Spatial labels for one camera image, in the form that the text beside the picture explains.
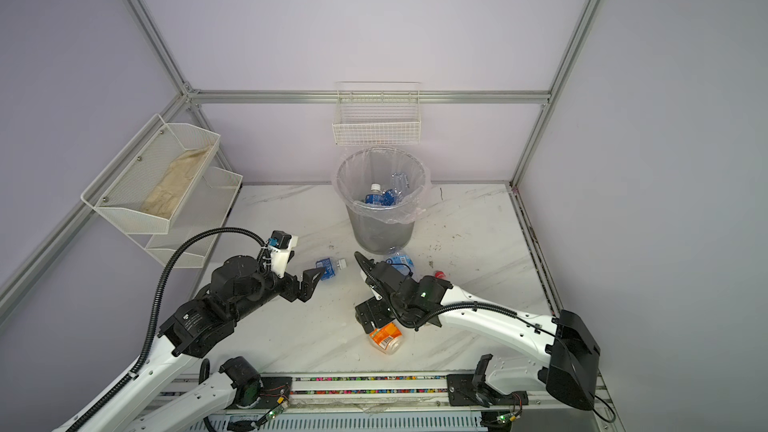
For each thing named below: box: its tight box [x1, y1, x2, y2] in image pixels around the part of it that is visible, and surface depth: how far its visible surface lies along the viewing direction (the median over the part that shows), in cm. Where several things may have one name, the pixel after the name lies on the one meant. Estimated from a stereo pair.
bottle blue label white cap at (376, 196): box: [365, 183, 395, 206], surface depth 97 cm
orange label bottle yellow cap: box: [368, 322, 404, 355], surface depth 81 cm
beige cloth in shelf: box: [141, 146, 210, 219], surface depth 81 cm
